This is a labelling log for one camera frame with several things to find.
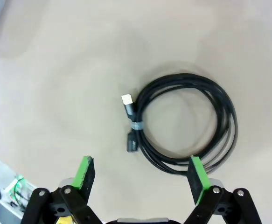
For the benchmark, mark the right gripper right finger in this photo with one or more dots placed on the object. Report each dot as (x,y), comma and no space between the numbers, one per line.
(222,205)

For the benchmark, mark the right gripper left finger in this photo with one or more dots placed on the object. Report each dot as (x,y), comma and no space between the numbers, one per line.
(63,205)

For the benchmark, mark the white equipment with green light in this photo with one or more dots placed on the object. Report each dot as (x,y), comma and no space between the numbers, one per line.
(2,186)

